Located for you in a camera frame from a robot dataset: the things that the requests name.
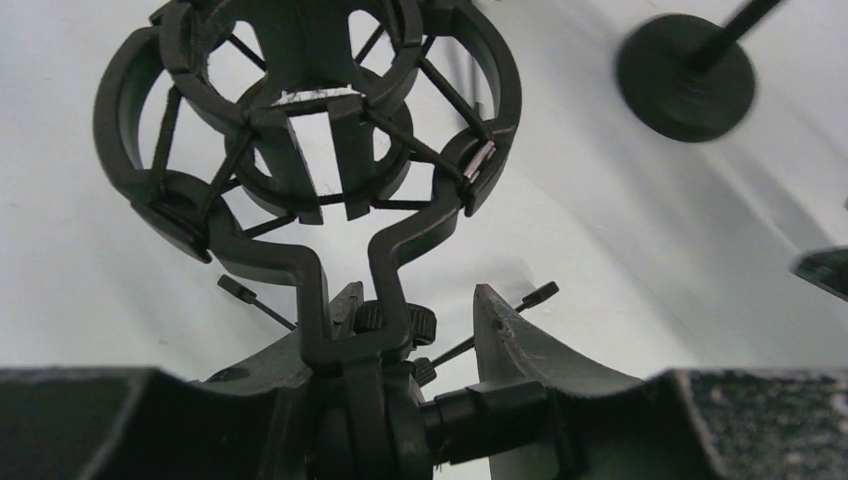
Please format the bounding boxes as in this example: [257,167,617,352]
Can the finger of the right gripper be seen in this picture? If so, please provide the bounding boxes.
[791,246,847,301]

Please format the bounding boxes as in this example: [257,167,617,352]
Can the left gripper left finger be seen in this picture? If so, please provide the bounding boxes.
[0,281,366,480]

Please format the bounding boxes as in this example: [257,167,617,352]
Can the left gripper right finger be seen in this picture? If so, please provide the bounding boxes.
[473,284,847,479]

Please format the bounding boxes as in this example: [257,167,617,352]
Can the round base mic stand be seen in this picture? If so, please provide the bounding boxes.
[615,0,780,143]

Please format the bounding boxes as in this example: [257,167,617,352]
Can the shock mount tripod stand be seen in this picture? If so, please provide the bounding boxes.
[93,1,556,479]

